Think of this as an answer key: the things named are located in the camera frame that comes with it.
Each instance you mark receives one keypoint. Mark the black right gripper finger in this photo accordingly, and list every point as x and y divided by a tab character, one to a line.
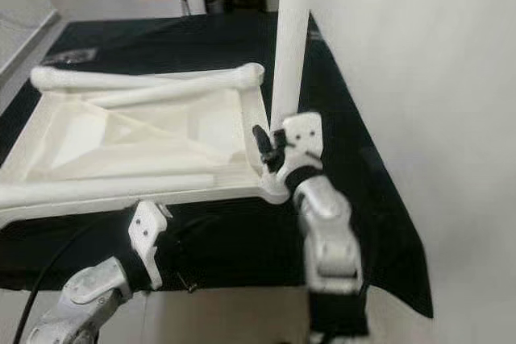
264	142

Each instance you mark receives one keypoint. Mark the black tablecloth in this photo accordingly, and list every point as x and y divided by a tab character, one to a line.
290	247

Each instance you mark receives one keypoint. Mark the white plastic table top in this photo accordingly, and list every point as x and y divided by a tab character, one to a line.
129	138

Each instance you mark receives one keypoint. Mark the clear tape strip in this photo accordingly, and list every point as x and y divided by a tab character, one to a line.
68	56

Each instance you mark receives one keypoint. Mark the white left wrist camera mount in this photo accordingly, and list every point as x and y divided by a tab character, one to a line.
147	231

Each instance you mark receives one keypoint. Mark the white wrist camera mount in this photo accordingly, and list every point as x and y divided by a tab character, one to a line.
306	126
147	231

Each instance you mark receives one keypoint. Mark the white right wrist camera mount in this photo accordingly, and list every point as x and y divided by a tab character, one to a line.
306	126

